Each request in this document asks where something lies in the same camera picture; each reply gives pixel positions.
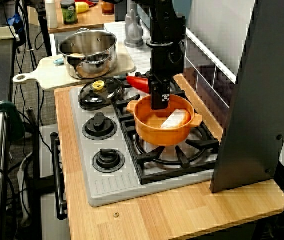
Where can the brass screw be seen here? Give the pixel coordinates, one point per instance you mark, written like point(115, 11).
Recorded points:
point(116, 215)

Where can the orange plastic pot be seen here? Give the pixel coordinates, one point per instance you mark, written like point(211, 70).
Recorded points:
point(157, 135)

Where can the white toy kitchen cabinet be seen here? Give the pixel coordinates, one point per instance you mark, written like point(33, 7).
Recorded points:
point(47, 225)

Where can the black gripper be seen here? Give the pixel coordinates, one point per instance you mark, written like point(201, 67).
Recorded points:
point(162, 65)

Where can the yellow toy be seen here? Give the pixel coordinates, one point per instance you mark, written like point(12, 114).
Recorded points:
point(82, 7)

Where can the stainless steel pot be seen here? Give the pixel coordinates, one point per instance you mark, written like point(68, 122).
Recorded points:
point(89, 47)

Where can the black stove knob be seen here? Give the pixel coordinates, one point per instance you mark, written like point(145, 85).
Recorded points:
point(108, 160)
point(99, 126)

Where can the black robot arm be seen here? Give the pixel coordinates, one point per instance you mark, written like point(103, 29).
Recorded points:
point(167, 25)

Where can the green can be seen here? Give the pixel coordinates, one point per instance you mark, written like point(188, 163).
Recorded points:
point(69, 12)

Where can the white ribbed sink drainboard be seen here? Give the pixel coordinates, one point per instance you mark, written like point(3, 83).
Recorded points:
point(142, 57)

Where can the white bottle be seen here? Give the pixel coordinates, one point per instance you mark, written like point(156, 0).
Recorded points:
point(51, 15)

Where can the black side panel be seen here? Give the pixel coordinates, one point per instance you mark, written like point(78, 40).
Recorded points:
point(252, 100)

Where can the red toy pepper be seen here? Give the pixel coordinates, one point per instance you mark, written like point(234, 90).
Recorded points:
point(138, 83)

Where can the teal plastic box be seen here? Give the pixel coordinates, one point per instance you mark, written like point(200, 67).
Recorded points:
point(189, 6)

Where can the wooden side table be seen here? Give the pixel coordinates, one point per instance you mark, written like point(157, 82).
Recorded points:
point(89, 21)

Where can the glass lid yellow knob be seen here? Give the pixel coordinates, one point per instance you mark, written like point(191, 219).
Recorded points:
point(107, 97)

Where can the grey toy stove plate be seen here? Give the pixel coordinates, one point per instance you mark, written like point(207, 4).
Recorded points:
point(107, 185)

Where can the amber jar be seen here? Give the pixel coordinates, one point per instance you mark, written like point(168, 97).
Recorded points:
point(107, 7)

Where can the green clamp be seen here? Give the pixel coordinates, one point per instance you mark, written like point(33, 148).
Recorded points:
point(14, 117)

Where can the light wooden cutting board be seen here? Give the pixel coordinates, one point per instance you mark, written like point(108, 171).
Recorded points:
point(52, 77)

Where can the dark tile backsplash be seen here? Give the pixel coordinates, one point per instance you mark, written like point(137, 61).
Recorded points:
point(207, 80)

